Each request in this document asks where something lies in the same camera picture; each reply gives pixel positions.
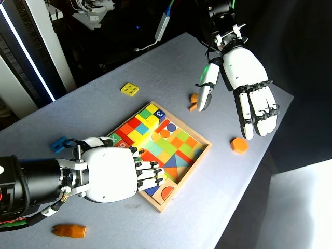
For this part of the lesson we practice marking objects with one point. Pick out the blue block with holes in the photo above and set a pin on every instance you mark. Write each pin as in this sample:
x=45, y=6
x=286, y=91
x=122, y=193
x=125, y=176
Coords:
x=58, y=146

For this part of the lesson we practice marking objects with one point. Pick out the yellow four-hole block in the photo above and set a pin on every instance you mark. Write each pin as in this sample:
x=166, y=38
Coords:
x=129, y=89

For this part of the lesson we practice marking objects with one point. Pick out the orange hexagon block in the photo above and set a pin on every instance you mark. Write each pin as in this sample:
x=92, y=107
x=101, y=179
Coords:
x=239, y=145

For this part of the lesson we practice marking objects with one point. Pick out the orange toy food piece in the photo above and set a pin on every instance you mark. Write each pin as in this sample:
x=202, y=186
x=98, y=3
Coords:
x=68, y=230

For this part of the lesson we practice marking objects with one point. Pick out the wooden puzzle tray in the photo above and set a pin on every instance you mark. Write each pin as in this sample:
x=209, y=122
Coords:
x=185, y=147

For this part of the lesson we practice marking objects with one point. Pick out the grey table cloth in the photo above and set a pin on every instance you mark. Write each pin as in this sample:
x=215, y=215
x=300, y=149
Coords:
x=103, y=77

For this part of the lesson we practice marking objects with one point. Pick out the orange toy chicken drumstick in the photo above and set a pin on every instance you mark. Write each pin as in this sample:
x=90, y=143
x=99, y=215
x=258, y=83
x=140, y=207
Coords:
x=193, y=98

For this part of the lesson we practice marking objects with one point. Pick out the white LED light strip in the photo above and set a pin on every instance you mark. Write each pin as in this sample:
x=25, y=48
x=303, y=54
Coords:
x=27, y=52

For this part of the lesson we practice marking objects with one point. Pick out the white adapter box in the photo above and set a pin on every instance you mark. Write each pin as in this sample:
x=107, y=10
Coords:
x=163, y=27

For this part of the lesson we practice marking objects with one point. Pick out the white frame post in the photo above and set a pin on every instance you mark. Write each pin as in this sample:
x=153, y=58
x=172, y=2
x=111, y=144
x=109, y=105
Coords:
x=13, y=90
x=52, y=52

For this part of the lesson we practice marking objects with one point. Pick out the white plastic bracket parts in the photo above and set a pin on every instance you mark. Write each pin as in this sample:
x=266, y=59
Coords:
x=88, y=18

